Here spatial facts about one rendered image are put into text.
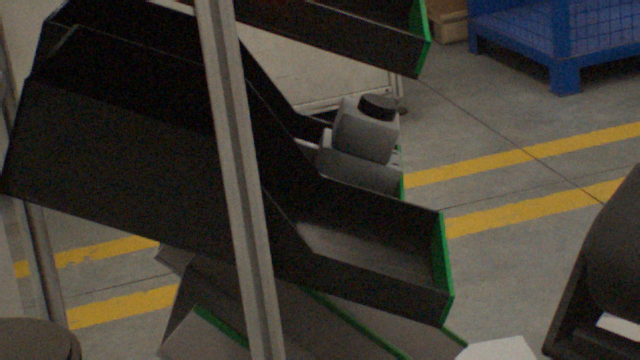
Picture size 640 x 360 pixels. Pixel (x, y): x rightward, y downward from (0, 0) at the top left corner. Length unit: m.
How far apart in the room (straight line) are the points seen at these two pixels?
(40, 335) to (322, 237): 0.52
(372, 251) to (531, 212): 3.08
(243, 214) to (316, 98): 4.08
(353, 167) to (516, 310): 2.41
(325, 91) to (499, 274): 1.52
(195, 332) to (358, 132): 0.22
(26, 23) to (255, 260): 3.83
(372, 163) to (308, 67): 3.83
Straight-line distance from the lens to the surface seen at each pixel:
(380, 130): 0.92
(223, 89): 0.69
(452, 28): 5.79
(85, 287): 3.81
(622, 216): 0.55
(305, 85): 4.76
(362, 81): 4.83
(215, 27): 0.68
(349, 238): 0.83
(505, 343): 1.41
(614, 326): 1.44
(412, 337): 1.09
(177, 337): 0.78
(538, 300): 3.36
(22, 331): 0.32
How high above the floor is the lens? 1.55
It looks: 21 degrees down
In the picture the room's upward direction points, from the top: 7 degrees counter-clockwise
